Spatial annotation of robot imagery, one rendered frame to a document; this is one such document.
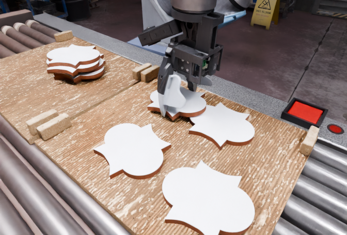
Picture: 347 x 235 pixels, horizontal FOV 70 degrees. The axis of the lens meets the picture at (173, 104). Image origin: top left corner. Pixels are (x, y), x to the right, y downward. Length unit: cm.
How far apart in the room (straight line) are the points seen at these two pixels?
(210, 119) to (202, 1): 22
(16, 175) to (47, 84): 27
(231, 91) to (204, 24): 28
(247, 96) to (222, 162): 25
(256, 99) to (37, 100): 52
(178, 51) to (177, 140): 16
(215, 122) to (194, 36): 17
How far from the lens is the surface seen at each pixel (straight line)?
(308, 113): 61
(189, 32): 44
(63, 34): 95
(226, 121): 50
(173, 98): 47
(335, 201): 48
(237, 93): 65
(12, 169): 52
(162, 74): 45
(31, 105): 64
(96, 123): 53
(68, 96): 63
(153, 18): 101
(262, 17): 405
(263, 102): 64
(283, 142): 51
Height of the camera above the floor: 126
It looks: 36 degrees down
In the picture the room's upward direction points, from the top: straight up
